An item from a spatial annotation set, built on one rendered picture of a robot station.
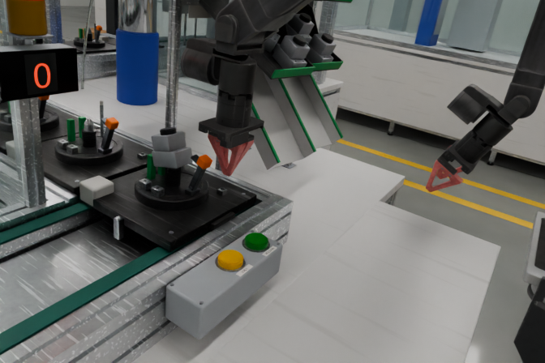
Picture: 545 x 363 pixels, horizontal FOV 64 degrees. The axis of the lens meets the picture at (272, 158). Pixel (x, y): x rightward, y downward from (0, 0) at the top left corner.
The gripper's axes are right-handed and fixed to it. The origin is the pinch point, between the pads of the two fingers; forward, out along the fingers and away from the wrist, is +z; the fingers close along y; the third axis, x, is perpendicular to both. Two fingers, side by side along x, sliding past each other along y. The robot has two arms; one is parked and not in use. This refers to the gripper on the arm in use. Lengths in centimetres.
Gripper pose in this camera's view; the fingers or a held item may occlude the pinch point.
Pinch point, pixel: (227, 170)
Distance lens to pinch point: 77.1
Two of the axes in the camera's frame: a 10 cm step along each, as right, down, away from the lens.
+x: 8.2, 3.3, -4.6
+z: -1.4, 9.1, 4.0
